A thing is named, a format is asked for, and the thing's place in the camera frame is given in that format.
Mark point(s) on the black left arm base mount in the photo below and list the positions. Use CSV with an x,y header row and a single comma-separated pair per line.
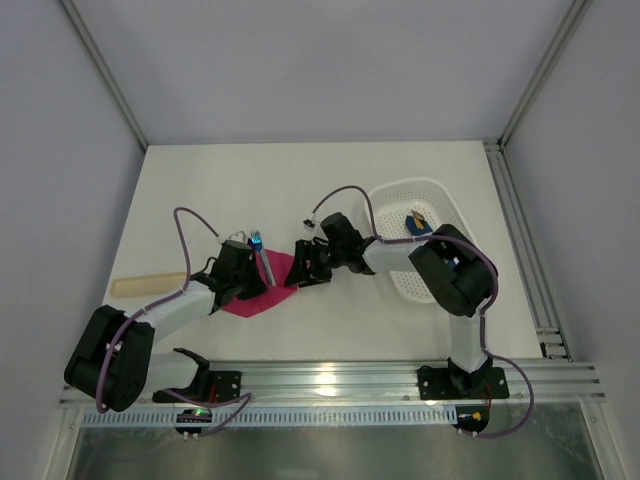
x,y
225,386

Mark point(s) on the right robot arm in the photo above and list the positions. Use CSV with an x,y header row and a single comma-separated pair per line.
x,y
459,277

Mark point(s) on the pink paper napkin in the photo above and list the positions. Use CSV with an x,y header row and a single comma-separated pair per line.
x,y
281,264

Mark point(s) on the aluminium frame rail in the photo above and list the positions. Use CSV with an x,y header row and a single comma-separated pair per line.
x,y
393,382

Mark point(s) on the slotted cable duct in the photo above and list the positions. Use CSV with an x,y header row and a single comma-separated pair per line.
x,y
271,416

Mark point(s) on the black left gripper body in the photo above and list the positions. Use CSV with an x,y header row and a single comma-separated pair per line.
x,y
248,273

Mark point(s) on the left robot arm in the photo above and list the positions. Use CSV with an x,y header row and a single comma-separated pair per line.
x,y
114,362

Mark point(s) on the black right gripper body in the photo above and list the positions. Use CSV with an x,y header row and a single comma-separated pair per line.
x,y
310,260

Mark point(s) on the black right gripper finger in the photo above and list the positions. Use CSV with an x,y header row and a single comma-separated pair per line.
x,y
299,272
313,280

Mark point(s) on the blue packet in basket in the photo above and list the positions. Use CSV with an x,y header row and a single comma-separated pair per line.
x,y
417,225

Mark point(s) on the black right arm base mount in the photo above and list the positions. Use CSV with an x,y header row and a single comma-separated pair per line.
x,y
451,383

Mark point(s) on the white perforated plastic basket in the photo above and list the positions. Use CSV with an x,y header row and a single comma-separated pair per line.
x,y
387,208

